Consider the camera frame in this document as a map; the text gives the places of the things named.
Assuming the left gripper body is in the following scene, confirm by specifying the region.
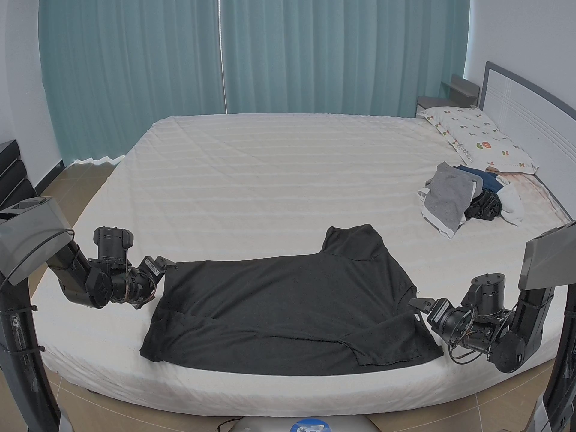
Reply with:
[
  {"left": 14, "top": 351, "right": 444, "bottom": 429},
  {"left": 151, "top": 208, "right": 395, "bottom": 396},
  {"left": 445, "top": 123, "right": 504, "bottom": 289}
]
[{"left": 126, "top": 256, "right": 165, "bottom": 307}]

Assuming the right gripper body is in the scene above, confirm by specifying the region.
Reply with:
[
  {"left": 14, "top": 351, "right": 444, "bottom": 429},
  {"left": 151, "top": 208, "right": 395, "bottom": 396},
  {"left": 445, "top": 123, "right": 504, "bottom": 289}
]
[{"left": 427, "top": 300, "right": 466, "bottom": 343}]

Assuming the black T-shirt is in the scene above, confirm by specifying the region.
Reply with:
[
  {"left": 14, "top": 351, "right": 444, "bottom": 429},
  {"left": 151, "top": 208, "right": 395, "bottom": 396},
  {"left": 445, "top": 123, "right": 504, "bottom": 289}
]
[{"left": 140, "top": 224, "right": 445, "bottom": 371}]

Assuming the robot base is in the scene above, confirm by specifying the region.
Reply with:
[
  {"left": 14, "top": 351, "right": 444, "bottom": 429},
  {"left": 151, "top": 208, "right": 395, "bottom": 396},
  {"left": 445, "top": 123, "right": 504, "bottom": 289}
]
[{"left": 229, "top": 417, "right": 374, "bottom": 432}]

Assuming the bed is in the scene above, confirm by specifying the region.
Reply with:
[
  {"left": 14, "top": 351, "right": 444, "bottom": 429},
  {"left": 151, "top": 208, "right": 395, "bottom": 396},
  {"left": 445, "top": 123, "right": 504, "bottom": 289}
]
[{"left": 27, "top": 61, "right": 576, "bottom": 418}]

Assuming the black shiny garment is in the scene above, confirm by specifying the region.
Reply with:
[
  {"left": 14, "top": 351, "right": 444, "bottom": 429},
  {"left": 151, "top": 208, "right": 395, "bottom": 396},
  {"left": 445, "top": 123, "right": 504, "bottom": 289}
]
[{"left": 464, "top": 190, "right": 502, "bottom": 221}]

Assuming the grey and white garment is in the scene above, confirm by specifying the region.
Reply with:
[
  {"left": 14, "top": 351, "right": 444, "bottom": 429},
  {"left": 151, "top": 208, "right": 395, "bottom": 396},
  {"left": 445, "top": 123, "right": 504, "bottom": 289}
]
[{"left": 418, "top": 162, "right": 480, "bottom": 240}]

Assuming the dark blue garment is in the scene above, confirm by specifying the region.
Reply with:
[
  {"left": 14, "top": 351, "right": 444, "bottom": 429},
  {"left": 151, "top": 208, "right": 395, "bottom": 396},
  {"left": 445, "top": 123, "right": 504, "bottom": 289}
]
[{"left": 454, "top": 165, "right": 506, "bottom": 193}]

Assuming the black chest of drawers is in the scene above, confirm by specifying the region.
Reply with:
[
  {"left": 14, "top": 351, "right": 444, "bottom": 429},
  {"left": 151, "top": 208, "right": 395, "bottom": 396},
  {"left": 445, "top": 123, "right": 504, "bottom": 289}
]
[{"left": 0, "top": 140, "right": 37, "bottom": 209}]

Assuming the white printed pillow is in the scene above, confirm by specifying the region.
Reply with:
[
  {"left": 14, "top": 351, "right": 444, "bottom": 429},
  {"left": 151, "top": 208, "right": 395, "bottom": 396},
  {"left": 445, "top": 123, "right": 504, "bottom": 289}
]
[{"left": 418, "top": 105, "right": 540, "bottom": 173}]

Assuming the blue-green curtain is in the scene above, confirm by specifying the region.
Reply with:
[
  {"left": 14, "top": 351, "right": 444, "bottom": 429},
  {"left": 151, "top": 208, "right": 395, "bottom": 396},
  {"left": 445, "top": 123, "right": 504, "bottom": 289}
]
[
  {"left": 218, "top": 0, "right": 471, "bottom": 119},
  {"left": 38, "top": 0, "right": 226, "bottom": 166}
]

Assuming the grey bedside table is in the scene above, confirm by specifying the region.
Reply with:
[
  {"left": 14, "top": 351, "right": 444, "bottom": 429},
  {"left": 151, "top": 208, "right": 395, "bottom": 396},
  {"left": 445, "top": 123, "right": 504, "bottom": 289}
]
[{"left": 418, "top": 74, "right": 480, "bottom": 112}]

